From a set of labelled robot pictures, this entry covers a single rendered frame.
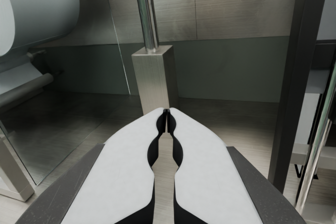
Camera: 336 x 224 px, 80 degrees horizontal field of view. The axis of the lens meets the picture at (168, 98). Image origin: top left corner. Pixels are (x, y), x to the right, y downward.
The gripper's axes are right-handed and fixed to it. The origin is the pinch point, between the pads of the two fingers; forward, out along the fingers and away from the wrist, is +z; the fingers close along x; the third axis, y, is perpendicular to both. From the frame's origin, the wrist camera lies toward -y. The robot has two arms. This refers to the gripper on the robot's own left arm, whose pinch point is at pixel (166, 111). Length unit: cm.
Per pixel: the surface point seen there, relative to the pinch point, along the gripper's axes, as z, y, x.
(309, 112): 24.5, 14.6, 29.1
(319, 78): 14.0, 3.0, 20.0
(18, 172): 22, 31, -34
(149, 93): 40.1, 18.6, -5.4
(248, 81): 57, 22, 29
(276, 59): 55, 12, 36
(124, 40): 72, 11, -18
